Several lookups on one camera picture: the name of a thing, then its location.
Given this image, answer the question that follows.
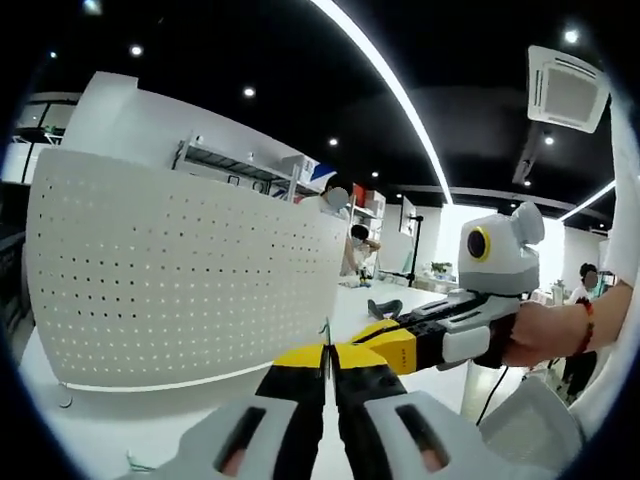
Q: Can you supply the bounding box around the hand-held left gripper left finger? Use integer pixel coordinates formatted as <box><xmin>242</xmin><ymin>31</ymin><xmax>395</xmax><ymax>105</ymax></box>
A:
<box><xmin>144</xmin><ymin>342</ymin><xmax>329</xmax><ymax>480</ymax></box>

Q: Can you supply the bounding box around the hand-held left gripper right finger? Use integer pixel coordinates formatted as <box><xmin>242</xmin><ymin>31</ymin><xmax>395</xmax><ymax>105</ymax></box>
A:
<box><xmin>331</xmin><ymin>343</ymin><xmax>556</xmax><ymax>480</ymax></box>

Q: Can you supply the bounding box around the white perforated mounting plate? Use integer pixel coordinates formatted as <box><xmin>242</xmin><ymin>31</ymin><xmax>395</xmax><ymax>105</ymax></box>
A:
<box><xmin>25</xmin><ymin>147</ymin><xmax>349</xmax><ymax>407</ymax></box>

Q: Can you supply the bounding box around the person's right hand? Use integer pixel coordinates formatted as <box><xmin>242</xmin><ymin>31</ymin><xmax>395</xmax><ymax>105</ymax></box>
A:
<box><xmin>502</xmin><ymin>301</ymin><xmax>584</xmax><ymax>369</ymax></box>

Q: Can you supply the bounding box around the black curved plastic part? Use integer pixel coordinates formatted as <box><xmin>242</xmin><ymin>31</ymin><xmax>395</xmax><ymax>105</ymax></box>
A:
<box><xmin>367</xmin><ymin>298</ymin><xmax>404</xmax><ymax>321</ymax></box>

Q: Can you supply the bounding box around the black stand with white panel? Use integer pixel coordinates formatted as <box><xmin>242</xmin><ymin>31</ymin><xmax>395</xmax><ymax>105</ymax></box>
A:
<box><xmin>399</xmin><ymin>195</ymin><xmax>426</xmax><ymax>289</ymax></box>

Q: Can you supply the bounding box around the person's white shirt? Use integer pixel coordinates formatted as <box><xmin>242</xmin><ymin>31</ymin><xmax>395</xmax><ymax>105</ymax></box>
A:
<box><xmin>567</xmin><ymin>84</ymin><xmax>640</xmax><ymax>451</ymax></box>

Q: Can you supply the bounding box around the metal shelf with boxes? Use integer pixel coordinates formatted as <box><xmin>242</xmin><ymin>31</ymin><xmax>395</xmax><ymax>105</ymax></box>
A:
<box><xmin>349</xmin><ymin>182</ymin><xmax>387</xmax><ymax>241</ymax></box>

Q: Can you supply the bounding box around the white mesh office chair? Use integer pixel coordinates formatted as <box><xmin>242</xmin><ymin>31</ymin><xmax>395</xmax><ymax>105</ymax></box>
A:
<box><xmin>477</xmin><ymin>374</ymin><xmax>586</xmax><ymax>469</ymax></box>

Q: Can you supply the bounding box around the ceiling air conditioner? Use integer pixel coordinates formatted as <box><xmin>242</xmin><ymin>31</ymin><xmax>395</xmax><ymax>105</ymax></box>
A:
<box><xmin>527</xmin><ymin>44</ymin><xmax>611</xmax><ymax>134</ymax></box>

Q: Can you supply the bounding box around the long ceiling light strip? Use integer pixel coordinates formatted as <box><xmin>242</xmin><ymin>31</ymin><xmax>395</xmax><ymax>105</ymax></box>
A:
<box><xmin>309</xmin><ymin>0</ymin><xmax>456</xmax><ymax>206</ymax></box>

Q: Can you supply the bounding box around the grey metal shelf rack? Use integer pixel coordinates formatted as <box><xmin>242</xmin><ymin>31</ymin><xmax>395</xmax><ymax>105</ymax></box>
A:
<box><xmin>172</xmin><ymin>132</ymin><xmax>321</xmax><ymax>201</ymax></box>

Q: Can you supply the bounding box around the group of ceiling spotlights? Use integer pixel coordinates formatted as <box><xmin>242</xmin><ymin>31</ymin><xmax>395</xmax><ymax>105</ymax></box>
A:
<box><xmin>47</xmin><ymin>29</ymin><xmax>581</xmax><ymax>189</ymax></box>

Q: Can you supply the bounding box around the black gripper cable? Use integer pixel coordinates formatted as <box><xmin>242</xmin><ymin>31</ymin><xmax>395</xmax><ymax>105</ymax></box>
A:
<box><xmin>474</xmin><ymin>365</ymin><xmax>509</xmax><ymax>429</ymax></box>

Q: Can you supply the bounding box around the red bead bracelet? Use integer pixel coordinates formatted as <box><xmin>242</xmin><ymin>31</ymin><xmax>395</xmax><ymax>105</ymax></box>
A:
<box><xmin>574</xmin><ymin>297</ymin><xmax>597</xmax><ymax>356</ymax></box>

